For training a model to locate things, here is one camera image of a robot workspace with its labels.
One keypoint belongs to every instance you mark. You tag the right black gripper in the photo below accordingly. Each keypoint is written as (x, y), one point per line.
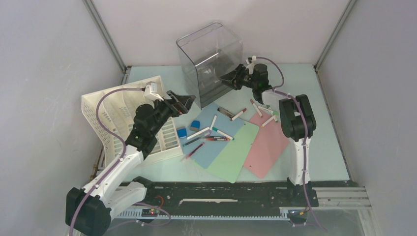
(233, 78)

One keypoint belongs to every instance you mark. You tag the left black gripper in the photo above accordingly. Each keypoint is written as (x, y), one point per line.
(178, 105)

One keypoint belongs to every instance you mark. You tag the blue eraser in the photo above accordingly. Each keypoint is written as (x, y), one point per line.
(195, 126)
(182, 132)

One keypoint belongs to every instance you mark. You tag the clear plastic drawer box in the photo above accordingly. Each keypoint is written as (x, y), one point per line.
(205, 55)

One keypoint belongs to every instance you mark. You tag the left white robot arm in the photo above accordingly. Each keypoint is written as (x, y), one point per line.
(91, 209)

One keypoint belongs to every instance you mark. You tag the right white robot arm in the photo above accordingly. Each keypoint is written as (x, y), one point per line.
(296, 115)

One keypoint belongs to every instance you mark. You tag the dark red cap marker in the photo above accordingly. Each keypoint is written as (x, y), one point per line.
(238, 114)

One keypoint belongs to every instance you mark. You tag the metal clipboard clip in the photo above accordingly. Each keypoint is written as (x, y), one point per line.
(225, 112)

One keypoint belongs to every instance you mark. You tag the plain white marker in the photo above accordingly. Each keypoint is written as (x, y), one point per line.
(198, 133)

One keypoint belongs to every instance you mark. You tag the white plastic file rack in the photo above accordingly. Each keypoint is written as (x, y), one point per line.
(114, 109)

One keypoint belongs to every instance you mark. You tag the light green cap marker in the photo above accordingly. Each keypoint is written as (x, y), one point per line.
(267, 110)

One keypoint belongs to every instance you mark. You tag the orange cap marker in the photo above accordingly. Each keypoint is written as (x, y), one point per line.
(272, 118)

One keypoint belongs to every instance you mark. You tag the purple cap marker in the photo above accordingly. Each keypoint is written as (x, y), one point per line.
(212, 123)

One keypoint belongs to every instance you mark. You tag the teal cap marker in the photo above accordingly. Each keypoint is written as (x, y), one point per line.
(222, 133)

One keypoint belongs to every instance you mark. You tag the orange red pen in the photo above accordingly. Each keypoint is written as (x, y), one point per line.
(216, 139)

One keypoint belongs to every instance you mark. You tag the pink clipboard sheet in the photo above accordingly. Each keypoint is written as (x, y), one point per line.
(269, 144)

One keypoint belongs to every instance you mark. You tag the green clipboard sheet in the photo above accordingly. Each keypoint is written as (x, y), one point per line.
(225, 159)

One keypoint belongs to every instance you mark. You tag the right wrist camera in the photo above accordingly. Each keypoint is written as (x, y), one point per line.
(250, 62)

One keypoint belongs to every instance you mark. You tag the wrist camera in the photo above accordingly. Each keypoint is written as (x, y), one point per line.
(151, 92)
(250, 62)

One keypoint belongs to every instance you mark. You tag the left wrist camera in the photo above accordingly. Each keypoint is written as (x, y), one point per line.
(151, 92)

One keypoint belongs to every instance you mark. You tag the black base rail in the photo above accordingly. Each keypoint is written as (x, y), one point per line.
(223, 199)

